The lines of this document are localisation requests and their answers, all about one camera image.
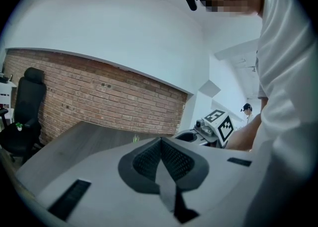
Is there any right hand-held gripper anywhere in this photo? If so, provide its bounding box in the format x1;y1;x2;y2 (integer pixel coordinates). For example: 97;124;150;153
174;109;236;149

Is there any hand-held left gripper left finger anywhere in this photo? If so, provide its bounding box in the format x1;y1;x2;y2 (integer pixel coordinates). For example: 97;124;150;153
14;136;180;227

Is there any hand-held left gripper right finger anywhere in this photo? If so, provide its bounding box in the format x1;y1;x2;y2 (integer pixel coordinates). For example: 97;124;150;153
161;137;271;227

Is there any person's right forearm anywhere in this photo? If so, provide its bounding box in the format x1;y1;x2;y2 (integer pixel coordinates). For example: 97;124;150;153
227;113;263;152

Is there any black office chair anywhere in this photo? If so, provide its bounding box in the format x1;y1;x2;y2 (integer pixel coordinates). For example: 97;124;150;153
0;67;47;165

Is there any person's white t-shirt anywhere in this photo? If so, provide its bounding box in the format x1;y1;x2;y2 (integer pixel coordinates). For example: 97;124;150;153
244;0;318;227

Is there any white shelf unit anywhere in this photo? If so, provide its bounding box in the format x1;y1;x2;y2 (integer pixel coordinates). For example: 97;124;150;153
0;72;18;128

